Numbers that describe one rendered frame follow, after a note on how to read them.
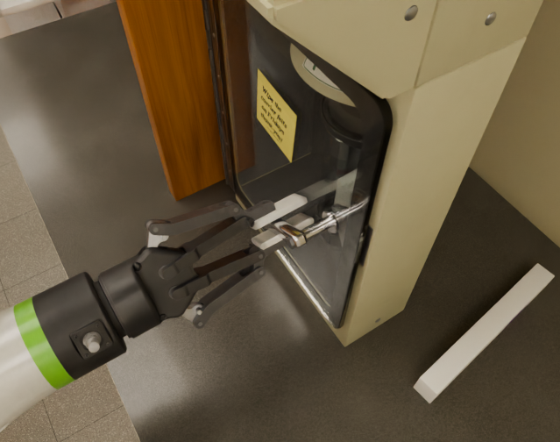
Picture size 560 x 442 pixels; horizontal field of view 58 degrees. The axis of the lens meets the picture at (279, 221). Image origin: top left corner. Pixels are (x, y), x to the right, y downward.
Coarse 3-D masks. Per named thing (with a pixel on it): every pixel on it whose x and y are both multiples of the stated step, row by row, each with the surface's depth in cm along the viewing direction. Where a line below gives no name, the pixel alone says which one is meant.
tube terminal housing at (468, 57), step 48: (480, 0) 32; (528, 0) 35; (432, 48) 33; (480, 48) 36; (432, 96) 37; (480, 96) 41; (432, 144) 42; (384, 192) 45; (432, 192) 50; (384, 240) 52; (432, 240) 61; (384, 288) 63
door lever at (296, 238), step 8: (328, 216) 53; (272, 224) 56; (280, 224) 55; (288, 224) 55; (320, 224) 53; (328, 224) 54; (336, 224) 53; (280, 232) 54; (288, 232) 53; (296, 232) 53; (304, 232) 53; (312, 232) 53; (320, 232) 53; (336, 232) 54; (288, 240) 52; (296, 240) 52; (304, 240) 52; (296, 248) 53
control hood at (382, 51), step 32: (256, 0) 24; (288, 0) 24; (320, 0) 25; (352, 0) 26; (384, 0) 27; (416, 0) 29; (288, 32) 25; (320, 32) 26; (352, 32) 28; (384, 32) 29; (416, 32) 31; (352, 64) 29; (384, 64) 31; (416, 64) 33; (384, 96) 34
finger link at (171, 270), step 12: (216, 228) 55; (228, 228) 54; (240, 228) 55; (192, 240) 55; (204, 240) 54; (216, 240) 54; (192, 252) 52; (204, 252) 54; (168, 264) 52; (180, 264) 52; (168, 276) 52
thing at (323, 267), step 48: (240, 0) 50; (240, 48) 55; (288, 48) 45; (240, 96) 61; (288, 96) 50; (336, 96) 42; (240, 144) 70; (336, 144) 46; (384, 144) 39; (240, 192) 80; (288, 192) 61; (336, 192) 50; (336, 240) 55; (336, 288) 62
